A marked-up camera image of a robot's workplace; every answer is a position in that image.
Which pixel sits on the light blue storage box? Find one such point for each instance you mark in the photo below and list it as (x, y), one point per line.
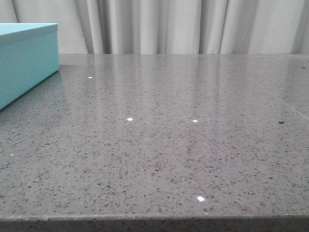
(28, 55)

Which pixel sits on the grey pleated curtain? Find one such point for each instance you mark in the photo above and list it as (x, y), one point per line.
(169, 26)

